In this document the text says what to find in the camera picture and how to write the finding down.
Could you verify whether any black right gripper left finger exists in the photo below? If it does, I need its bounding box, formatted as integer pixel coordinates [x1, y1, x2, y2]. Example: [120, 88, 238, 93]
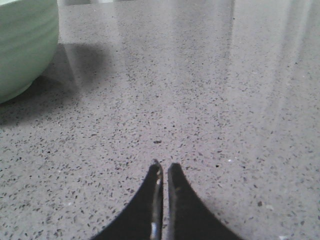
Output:
[92, 161, 163, 240]

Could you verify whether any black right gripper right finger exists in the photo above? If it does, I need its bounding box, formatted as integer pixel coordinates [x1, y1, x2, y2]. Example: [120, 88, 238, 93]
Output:
[168, 163, 240, 240]

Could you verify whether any green ribbed bowl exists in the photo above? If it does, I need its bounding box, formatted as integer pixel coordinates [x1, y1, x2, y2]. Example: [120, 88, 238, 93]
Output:
[0, 0, 59, 103]

